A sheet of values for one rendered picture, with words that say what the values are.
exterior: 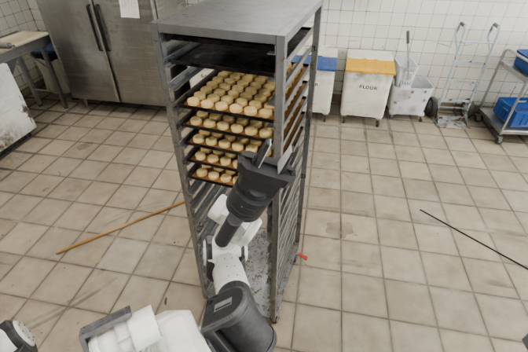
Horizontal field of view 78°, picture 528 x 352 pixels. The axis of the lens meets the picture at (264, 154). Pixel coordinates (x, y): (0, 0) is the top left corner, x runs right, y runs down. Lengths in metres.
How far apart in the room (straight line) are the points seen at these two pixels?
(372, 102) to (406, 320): 2.46
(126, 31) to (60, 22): 0.81
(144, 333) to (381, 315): 1.98
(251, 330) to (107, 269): 2.11
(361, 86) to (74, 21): 3.34
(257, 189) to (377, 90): 3.45
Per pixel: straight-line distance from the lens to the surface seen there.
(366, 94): 4.07
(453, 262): 2.97
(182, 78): 1.39
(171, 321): 0.81
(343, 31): 4.48
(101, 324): 0.71
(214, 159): 1.47
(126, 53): 4.27
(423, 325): 2.57
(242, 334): 0.80
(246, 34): 1.09
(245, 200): 0.69
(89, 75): 4.70
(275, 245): 1.63
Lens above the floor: 2.11
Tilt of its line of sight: 36 degrees down
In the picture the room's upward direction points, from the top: straight up
